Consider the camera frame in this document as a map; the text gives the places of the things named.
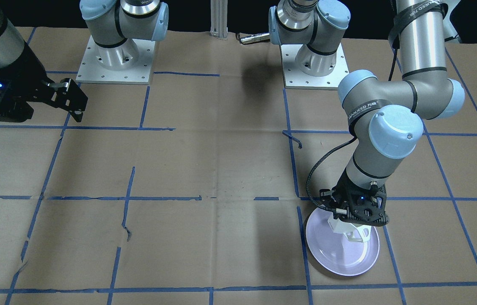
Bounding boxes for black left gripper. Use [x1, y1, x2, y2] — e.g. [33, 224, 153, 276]
[320, 171, 389, 226]

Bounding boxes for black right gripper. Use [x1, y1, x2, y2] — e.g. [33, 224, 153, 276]
[0, 43, 88, 123]

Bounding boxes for white faceted mug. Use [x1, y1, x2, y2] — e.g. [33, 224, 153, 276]
[328, 217, 372, 243]

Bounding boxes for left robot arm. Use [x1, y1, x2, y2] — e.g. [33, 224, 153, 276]
[269, 0, 465, 227]

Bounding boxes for lavender round plate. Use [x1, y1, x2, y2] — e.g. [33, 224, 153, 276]
[306, 208, 380, 276]

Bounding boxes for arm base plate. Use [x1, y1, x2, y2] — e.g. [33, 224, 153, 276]
[280, 44, 349, 89]
[76, 37, 157, 85]

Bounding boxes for aluminium frame post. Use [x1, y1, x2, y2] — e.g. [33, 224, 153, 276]
[210, 0, 228, 40]

